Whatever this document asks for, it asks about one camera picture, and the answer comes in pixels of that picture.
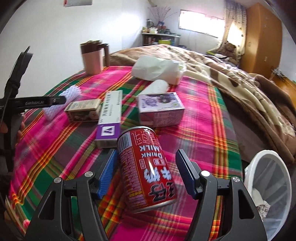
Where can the white tissue pack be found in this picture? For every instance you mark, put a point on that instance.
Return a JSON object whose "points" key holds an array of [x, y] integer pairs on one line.
{"points": [[157, 68]]}

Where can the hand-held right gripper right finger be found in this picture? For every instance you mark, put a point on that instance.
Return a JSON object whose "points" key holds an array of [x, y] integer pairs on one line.
{"points": [[187, 173]]}

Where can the brown bed mattress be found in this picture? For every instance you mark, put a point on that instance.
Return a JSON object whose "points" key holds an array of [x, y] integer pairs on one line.
{"points": [[242, 129]]}

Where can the cluttered shelf unit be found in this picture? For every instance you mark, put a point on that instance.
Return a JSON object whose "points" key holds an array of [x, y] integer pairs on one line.
{"points": [[161, 41]]}

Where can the pink mug with brown lid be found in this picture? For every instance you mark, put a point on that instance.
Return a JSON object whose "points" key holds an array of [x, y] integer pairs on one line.
{"points": [[92, 60]]}

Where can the white waste bin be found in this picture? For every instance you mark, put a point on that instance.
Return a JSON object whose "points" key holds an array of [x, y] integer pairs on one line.
{"points": [[252, 166]]}

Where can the purple printed drink carton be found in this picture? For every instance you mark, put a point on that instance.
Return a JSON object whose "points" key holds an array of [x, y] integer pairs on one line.
{"points": [[159, 111]]}

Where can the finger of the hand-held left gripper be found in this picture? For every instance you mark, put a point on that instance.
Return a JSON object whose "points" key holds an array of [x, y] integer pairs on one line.
{"points": [[19, 69], [57, 101]]}

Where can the white paper roll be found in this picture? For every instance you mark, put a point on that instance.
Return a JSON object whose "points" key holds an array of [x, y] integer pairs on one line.
{"points": [[157, 86]]}

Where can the pink green plaid cloth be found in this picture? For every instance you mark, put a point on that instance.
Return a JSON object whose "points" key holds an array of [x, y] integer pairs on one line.
{"points": [[57, 150]]}

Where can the window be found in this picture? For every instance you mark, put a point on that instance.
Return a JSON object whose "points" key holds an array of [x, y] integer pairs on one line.
{"points": [[198, 23]]}

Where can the wooden wardrobe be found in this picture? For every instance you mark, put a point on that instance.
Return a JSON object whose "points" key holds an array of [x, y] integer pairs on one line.
{"points": [[261, 41]]}

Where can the small beige carton box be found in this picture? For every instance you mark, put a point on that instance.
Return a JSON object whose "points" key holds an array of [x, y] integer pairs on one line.
{"points": [[81, 110]]}

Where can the patterned curtain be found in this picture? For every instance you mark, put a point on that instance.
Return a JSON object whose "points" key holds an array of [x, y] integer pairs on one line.
{"points": [[233, 20]]}

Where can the yellow green box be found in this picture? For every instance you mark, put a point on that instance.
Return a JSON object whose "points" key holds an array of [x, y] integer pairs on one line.
{"points": [[165, 41]]}

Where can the beige brown patterned blanket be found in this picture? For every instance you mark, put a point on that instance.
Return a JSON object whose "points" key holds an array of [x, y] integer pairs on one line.
{"points": [[231, 76]]}

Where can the bare decorative branches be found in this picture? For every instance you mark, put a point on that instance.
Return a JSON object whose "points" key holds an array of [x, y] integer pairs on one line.
{"points": [[159, 14]]}

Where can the red drink can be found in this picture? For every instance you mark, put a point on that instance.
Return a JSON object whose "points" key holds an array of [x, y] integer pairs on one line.
{"points": [[143, 171]]}

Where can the white foam fruit net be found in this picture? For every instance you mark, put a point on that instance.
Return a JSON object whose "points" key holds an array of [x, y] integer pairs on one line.
{"points": [[70, 92]]}

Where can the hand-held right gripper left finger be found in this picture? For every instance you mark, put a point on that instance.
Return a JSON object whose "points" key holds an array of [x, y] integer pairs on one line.
{"points": [[107, 173]]}

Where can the person's left hand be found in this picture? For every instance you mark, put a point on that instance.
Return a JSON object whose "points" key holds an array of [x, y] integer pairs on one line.
{"points": [[21, 133]]}

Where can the long white purple medicine box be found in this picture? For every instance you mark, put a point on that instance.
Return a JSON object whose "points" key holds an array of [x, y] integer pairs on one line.
{"points": [[109, 115]]}

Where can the brown teddy bear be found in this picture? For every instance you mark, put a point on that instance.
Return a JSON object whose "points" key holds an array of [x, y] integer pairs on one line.
{"points": [[229, 49]]}

